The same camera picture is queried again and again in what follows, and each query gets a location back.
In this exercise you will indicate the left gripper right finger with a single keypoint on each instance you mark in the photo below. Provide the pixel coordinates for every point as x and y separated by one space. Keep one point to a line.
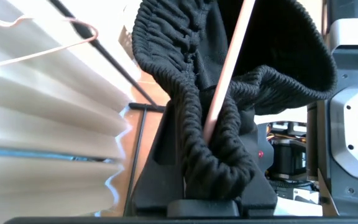
259 199

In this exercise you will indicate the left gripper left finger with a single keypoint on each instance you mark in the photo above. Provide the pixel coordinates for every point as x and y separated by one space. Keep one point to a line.
160 180

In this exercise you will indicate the pink clothes hanger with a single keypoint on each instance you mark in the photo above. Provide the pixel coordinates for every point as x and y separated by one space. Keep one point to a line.
230 62
42 52

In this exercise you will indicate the black clothes rack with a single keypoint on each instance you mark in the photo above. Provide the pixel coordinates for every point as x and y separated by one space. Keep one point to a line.
85 32

